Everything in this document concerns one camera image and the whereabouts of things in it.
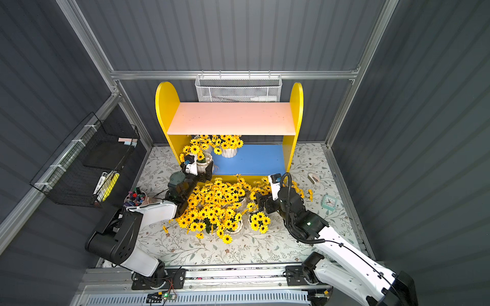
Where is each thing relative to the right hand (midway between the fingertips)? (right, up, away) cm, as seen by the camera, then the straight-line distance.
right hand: (269, 190), depth 76 cm
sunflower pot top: (-15, -3, +5) cm, 17 cm away
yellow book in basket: (-59, +3, -6) cm, 60 cm away
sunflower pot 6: (-2, 0, +9) cm, 9 cm away
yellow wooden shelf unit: (-8, +21, +9) cm, 24 cm away
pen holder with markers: (-58, -4, +5) cm, 58 cm away
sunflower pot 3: (-17, +19, +10) cm, 28 cm away
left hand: (-30, +12, +9) cm, 34 cm away
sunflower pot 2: (-28, +20, +6) cm, 35 cm away
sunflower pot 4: (-16, -13, 0) cm, 20 cm away
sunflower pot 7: (-4, -12, 0) cm, 13 cm away
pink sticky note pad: (-63, +21, +9) cm, 67 cm away
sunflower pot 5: (-27, -10, -1) cm, 29 cm away
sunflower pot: (-28, +12, +6) cm, 31 cm away
